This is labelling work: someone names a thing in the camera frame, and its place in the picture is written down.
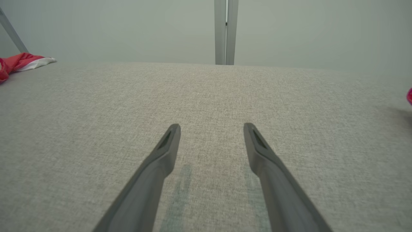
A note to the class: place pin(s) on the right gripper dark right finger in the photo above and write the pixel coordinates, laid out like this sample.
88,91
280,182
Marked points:
283,193

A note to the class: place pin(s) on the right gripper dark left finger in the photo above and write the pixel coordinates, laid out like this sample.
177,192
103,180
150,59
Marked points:
145,193

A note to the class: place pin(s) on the red white basketball jersey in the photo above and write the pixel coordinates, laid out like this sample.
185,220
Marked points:
410,96

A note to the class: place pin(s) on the red shorts with white band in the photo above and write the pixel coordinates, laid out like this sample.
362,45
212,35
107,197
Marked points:
19,62

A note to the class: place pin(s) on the grey fabric sofa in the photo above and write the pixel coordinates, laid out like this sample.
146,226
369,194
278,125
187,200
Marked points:
206,96

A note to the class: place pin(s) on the grey metal frame post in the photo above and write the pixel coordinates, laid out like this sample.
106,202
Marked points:
220,32
13,32

